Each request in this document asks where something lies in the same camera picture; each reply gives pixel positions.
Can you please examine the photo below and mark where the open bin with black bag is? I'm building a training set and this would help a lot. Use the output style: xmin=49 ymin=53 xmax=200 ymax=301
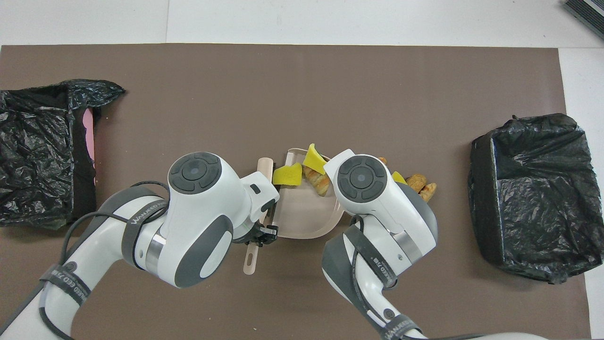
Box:
xmin=468 ymin=113 xmax=604 ymax=285

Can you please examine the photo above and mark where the beige hand brush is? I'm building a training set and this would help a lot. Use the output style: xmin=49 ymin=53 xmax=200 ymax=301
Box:
xmin=243 ymin=157 xmax=282 ymax=276

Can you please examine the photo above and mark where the dark grey ridged object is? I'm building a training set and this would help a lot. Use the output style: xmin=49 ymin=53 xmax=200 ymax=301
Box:
xmin=564 ymin=0 xmax=604 ymax=41

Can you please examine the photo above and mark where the pink bin with black bag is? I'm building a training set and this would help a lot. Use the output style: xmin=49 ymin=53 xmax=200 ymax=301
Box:
xmin=0 ymin=79 xmax=126 ymax=227

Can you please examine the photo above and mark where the beige plastic dustpan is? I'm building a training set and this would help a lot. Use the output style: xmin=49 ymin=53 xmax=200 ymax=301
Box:
xmin=276 ymin=148 xmax=345 ymax=239

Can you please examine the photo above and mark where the brown table mat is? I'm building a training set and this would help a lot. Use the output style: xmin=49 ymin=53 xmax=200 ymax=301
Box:
xmin=0 ymin=43 xmax=591 ymax=340

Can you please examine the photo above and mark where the striped toy bread wedge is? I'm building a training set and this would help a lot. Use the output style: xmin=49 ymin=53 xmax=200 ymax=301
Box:
xmin=303 ymin=165 xmax=332 ymax=197

